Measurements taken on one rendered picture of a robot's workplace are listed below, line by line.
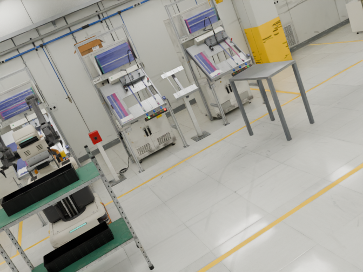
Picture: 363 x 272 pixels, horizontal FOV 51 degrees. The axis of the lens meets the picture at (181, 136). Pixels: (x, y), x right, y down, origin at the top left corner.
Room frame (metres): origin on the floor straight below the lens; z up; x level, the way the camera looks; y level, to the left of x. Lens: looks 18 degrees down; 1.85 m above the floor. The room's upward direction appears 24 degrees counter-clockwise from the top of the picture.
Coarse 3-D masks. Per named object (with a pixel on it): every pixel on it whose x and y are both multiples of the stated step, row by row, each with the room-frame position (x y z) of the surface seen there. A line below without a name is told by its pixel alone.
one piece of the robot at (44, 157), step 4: (44, 152) 3.60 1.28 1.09; (48, 152) 3.61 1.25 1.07; (36, 156) 3.59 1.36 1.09; (40, 156) 3.59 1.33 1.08; (44, 156) 3.60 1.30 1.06; (48, 156) 3.61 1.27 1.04; (52, 156) 3.56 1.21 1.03; (28, 160) 3.57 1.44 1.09; (32, 160) 3.57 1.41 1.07; (36, 160) 3.58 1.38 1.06; (40, 160) 3.58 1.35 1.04; (44, 160) 3.51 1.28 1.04; (48, 160) 3.54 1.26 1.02; (52, 160) 3.63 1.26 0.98; (28, 164) 3.56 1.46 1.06; (32, 164) 3.57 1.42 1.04; (36, 164) 3.50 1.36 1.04; (40, 164) 3.60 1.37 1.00; (44, 164) 3.60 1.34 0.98; (48, 164) 3.61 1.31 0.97; (56, 164) 3.55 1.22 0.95; (28, 168) 3.47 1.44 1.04; (32, 168) 3.50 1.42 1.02; (40, 168) 3.59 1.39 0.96; (32, 176) 3.53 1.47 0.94
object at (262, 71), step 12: (288, 60) 4.21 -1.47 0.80; (240, 72) 4.64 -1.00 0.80; (252, 72) 4.39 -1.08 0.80; (264, 72) 4.16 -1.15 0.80; (276, 72) 3.99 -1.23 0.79; (300, 84) 4.11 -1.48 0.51; (264, 96) 4.71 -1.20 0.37; (276, 96) 3.95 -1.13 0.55; (240, 108) 4.55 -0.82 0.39; (276, 108) 3.97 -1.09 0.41; (312, 120) 4.12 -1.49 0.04; (252, 132) 4.55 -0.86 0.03; (288, 132) 3.95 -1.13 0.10
